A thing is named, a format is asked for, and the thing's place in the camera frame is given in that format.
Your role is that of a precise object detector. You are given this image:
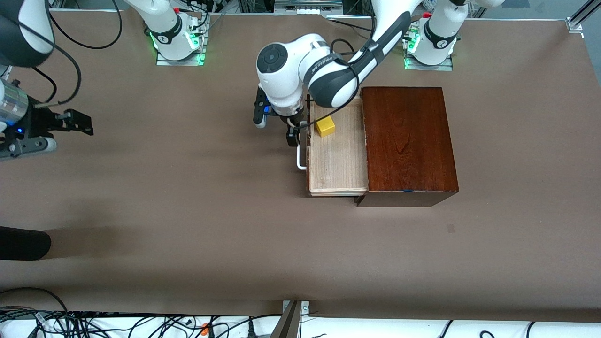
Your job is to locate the wooden drawer with white handle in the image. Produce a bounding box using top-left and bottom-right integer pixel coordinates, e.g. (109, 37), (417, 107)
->
(296, 94), (370, 197)

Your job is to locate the aluminium frame profile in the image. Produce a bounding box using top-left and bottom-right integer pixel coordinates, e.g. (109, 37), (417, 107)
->
(566, 0), (601, 33)

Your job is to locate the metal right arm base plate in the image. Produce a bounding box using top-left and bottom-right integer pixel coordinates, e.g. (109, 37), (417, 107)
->
(156, 13), (207, 67)

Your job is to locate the dark brown wooden cabinet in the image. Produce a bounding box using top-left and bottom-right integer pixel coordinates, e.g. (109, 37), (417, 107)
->
(358, 86), (460, 207)

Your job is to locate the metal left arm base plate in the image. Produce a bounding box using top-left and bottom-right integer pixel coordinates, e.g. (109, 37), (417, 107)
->
(403, 24), (455, 72)

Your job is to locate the black cable tangle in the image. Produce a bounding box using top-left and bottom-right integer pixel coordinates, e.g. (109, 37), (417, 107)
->
(0, 287), (282, 338)

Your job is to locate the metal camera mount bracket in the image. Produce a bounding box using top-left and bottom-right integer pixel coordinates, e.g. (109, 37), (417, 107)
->
(271, 300), (310, 338)

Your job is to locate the yellow wooden block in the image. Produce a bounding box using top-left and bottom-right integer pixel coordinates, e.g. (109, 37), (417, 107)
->
(315, 116), (336, 138)

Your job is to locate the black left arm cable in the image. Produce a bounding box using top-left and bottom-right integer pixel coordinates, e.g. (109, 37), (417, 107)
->
(287, 0), (377, 130)

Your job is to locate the black cylinder object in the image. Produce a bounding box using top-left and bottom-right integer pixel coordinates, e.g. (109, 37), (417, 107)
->
(0, 226), (52, 261)

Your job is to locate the long black table cable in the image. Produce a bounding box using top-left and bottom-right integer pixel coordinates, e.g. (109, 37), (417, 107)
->
(325, 17), (374, 33)

